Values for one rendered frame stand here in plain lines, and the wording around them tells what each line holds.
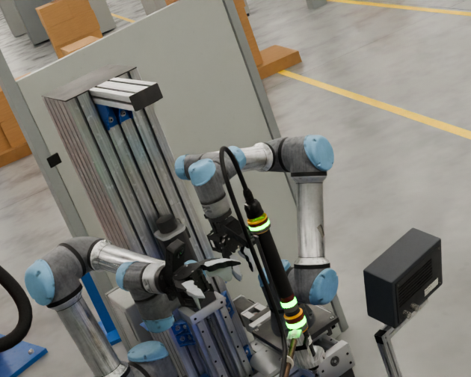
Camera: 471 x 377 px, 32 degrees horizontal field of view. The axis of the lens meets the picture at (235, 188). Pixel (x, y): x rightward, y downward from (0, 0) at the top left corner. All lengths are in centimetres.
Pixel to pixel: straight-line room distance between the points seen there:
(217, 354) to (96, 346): 50
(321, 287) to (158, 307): 67
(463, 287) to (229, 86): 175
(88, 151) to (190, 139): 135
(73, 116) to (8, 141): 854
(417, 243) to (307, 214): 35
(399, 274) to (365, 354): 192
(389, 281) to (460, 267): 241
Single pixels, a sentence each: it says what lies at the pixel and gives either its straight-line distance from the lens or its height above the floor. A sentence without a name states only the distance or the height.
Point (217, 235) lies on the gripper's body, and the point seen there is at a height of 157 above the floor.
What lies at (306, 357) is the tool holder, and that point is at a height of 148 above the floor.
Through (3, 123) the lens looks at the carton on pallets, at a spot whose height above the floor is 49.
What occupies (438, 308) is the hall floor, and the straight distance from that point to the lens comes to 459.
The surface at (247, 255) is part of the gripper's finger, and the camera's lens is 237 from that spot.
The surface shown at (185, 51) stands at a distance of 380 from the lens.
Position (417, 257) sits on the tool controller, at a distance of 259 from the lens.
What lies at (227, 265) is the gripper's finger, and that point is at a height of 166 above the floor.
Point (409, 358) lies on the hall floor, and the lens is 429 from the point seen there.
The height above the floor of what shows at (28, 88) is 195.
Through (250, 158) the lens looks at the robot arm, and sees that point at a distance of 257.
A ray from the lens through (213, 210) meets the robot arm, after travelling 227.
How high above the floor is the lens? 249
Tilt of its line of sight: 21 degrees down
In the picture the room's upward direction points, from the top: 21 degrees counter-clockwise
